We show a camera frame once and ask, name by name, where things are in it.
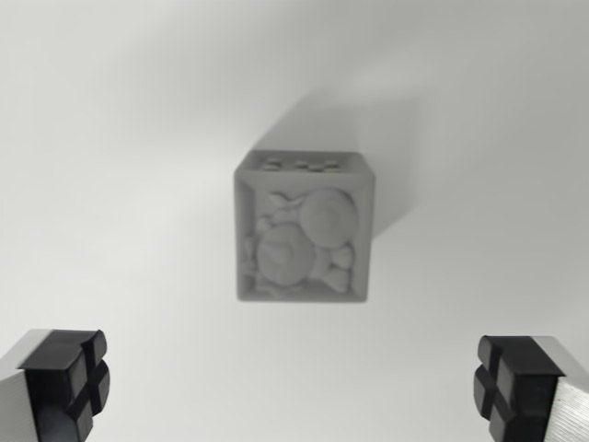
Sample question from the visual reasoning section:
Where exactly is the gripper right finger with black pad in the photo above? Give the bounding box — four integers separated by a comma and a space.
472, 334, 589, 442

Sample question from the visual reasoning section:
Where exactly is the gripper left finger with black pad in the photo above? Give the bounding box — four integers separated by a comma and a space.
0, 328, 112, 442

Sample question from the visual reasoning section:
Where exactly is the grey embossed cube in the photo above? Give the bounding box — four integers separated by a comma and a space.
233, 149, 380, 306

